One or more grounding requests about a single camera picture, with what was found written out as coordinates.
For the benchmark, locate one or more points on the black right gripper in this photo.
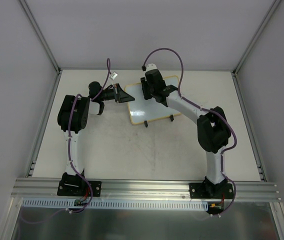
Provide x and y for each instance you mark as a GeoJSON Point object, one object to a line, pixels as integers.
{"type": "Point", "coordinates": [144, 88]}

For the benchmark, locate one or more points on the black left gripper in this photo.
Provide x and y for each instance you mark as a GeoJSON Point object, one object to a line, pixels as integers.
{"type": "Point", "coordinates": [117, 93]}

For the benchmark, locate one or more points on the yellow framed whiteboard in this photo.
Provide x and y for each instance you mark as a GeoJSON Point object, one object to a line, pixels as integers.
{"type": "Point", "coordinates": [142, 111]}

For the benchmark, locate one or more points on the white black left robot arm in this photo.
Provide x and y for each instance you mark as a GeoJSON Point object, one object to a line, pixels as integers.
{"type": "Point", "coordinates": [72, 119]}

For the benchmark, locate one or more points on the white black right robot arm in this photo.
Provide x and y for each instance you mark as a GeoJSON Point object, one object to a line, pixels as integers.
{"type": "Point", "coordinates": [213, 131]}

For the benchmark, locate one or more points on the black whiteboard stand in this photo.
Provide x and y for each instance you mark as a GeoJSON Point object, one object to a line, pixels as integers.
{"type": "Point", "coordinates": [157, 122]}

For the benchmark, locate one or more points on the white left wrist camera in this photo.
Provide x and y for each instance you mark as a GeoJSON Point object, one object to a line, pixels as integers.
{"type": "Point", "coordinates": [113, 75]}

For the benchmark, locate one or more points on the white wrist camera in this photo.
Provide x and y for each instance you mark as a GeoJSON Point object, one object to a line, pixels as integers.
{"type": "Point", "coordinates": [148, 67]}
{"type": "Point", "coordinates": [113, 75]}

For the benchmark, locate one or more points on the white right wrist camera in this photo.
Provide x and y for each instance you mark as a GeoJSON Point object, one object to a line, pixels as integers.
{"type": "Point", "coordinates": [148, 67]}

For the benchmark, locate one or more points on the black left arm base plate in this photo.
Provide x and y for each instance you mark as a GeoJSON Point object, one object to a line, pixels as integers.
{"type": "Point", "coordinates": [78, 188]}

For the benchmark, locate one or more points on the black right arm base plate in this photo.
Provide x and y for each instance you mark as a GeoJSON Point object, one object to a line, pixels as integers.
{"type": "Point", "coordinates": [198, 191]}

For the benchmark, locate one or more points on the white slotted cable duct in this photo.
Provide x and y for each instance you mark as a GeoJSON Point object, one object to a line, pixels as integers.
{"type": "Point", "coordinates": [117, 204]}

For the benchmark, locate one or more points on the aluminium mounting rail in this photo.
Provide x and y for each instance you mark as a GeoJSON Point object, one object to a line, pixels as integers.
{"type": "Point", "coordinates": [167, 190]}

